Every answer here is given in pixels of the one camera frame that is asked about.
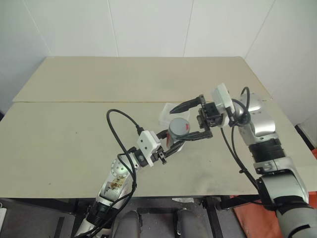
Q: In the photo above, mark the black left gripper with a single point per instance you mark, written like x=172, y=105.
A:
x=162, y=156

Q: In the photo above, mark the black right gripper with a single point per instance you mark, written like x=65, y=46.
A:
x=210, y=114

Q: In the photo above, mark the clear jar with red label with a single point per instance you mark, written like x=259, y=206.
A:
x=169, y=142

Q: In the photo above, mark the grey cylindrical can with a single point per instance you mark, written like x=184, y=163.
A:
x=178, y=127

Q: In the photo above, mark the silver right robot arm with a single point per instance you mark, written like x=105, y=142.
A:
x=262, y=124

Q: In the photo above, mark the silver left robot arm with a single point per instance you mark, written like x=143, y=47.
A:
x=119, y=171

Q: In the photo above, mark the clear plastic box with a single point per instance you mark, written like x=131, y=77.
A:
x=164, y=115

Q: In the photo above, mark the dark grey rounded shape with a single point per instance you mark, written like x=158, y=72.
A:
x=131, y=224
x=185, y=223

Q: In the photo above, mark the orange cloth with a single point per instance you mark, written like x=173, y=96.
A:
x=252, y=220

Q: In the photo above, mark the white object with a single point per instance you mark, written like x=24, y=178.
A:
x=2, y=213

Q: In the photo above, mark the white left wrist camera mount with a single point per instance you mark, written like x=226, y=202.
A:
x=146, y=143

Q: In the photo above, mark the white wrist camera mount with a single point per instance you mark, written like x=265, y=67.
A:
x=221, y=95
x=146, y=143

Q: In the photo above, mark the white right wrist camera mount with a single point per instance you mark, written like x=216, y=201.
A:
x=221, y=95

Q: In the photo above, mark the black metal table frame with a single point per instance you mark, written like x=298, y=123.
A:
x=210, y=215

